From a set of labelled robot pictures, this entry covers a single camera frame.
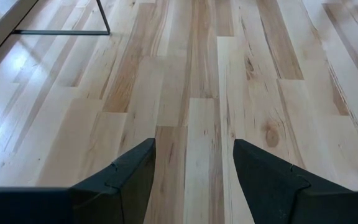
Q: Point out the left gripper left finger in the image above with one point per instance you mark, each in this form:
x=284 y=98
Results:
x=104 y=202

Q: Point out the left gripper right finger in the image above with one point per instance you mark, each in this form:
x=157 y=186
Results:
x=291 y=202

